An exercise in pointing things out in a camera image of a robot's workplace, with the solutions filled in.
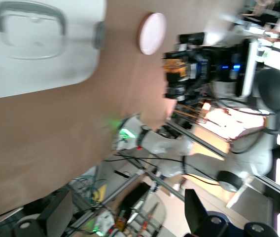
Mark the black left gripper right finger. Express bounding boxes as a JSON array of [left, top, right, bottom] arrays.
[[184, 189, 278, 237]]

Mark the pink round plate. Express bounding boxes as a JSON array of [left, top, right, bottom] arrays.
[[137, 12, 167, 55]]

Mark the white lidded pink box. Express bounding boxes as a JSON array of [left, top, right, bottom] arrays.
[[0, 0, 107, 101]]

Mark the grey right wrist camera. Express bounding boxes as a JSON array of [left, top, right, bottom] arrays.
[[178, 14, 244, 47]]

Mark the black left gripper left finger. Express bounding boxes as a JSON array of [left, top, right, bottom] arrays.
[[11, 190, 73, 237]]

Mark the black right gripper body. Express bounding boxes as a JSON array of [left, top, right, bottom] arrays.
[[199, 39, 251, 97]]

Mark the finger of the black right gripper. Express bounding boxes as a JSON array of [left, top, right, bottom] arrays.
[[164, 48, 200, 60], [166, 81, 200, 102]]

